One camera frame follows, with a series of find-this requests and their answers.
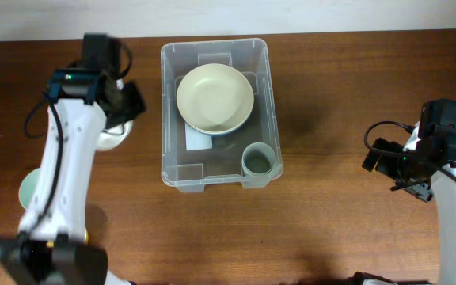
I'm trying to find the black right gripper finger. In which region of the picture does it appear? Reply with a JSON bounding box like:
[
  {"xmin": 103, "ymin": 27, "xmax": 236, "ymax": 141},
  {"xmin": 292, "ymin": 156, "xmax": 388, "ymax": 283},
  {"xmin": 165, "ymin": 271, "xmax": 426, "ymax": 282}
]
[
  {"xmin": 362, "ymin": 138, "xmax": 404, "ymax": 174},
  {"xmin": 390, "ymin": 180, "xmax": 434, "ymax": 201}
]

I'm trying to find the white small bowl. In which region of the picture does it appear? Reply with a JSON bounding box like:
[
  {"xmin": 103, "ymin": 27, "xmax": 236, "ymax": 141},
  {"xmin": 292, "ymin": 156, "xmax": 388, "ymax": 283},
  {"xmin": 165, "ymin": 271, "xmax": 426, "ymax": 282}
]
[{"xmin": 96, "ymin": 79, "xmax": 132, "ymax": 151}]

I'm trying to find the beige large bowl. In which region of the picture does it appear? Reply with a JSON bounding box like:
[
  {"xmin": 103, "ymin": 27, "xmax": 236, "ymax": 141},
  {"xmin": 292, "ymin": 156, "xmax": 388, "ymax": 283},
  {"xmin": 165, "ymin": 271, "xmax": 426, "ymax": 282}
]
[{"xmin": 176, "ymin": 63, "xmax": 255, "ymax": 135}]

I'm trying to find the blue large bowl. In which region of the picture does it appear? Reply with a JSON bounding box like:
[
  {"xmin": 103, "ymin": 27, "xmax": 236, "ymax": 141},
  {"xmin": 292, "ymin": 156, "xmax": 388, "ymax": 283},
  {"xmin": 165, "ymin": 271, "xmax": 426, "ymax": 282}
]
[{"xmin": 201, "ymin": 116, "xmax": 251, "ymax": 136}]

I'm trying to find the green small bowl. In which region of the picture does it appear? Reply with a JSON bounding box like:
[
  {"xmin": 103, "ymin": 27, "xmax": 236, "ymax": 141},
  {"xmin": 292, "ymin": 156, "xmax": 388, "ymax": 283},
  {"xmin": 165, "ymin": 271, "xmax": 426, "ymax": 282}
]
[{"xmin": 18, "ymin": 168, "xmax": 40, "ymax": 210}]

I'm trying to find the grey plastic cup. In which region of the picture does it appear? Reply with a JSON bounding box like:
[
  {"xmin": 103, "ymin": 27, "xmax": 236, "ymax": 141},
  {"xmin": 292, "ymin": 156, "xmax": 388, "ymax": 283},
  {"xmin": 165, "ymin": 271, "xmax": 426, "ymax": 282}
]
[{"xmin": 241, "ymin": 142, "xmax": 276, "ymax": 177}]

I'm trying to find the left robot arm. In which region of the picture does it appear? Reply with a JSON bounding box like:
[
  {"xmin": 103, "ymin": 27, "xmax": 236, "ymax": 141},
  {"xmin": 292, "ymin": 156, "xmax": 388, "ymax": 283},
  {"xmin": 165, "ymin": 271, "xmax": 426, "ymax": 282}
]
[{"xmin": 0, "ymin": 68, "xmax": 146, "ymax": 284}]

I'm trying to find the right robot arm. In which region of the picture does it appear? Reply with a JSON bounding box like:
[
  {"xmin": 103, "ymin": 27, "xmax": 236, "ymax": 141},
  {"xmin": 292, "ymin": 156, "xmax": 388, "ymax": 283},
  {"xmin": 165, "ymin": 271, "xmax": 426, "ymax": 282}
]
[{"xmin": 363, "ymin": 135, "xmax": 456, "ymax": 284}]

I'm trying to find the white label in bin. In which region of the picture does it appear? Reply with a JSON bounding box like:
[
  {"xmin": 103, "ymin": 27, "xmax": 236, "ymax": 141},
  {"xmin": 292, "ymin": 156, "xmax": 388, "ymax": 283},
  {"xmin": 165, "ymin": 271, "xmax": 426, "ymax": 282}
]
[{"xmin": 184, "ymin": 124, "xmax": 212, "ymax": 151}]

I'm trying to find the clear plastic storage bin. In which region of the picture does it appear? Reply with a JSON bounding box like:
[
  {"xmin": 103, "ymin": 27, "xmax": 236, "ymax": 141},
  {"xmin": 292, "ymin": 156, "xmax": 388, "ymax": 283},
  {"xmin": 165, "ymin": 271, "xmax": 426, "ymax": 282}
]
[{"xmin": 161, "ymin": 38, "xmax": 283, "ymax": 192}]

